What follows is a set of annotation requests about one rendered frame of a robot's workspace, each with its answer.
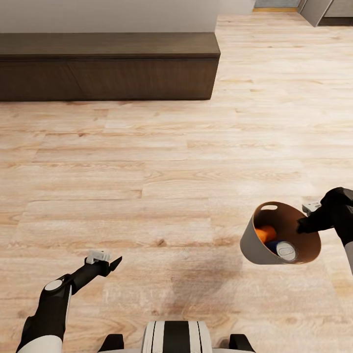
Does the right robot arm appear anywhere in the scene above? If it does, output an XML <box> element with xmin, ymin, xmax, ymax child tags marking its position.
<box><xmin>297</xmin><ymin>187</ymin><xmax>353</xmax><ymax>275</ymax></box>

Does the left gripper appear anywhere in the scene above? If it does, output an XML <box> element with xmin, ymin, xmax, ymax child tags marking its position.
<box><xmin>79</xmin><ymin>257</ymin><xmax>122</xmax><ymax>284</ymax></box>

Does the trash can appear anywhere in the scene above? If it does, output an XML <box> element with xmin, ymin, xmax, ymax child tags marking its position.
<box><xmin>240</xmin><ymin>201</ymin><xmax>322</xmax><ymax>265</ymax></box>

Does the can of soda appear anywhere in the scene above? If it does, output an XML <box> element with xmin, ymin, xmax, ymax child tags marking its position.
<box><xmin>255</xmin><ymin>225</ymin><xmax>277</xmax><ymax>246</ymax></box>
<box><xmin>267</xmin><ymin>241</ymin><xmax>297</xmax><ymax>261</ymax></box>

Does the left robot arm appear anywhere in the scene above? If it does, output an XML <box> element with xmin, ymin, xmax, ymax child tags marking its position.
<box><xmin>16</xmin><ymin>250</ymin><xmax>122</xmax><ymax>353</ymax></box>

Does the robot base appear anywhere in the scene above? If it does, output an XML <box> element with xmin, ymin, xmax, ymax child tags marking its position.
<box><xmin>98</xmin><ymin>334</ymin><xmax>255</xmax><ymax>353</ymax></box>

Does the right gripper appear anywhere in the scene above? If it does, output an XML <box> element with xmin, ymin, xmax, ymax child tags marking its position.
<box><xmin>297</xmin><ymin>211</ymin><xmax>334</xmax><ymax>234</ymax></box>

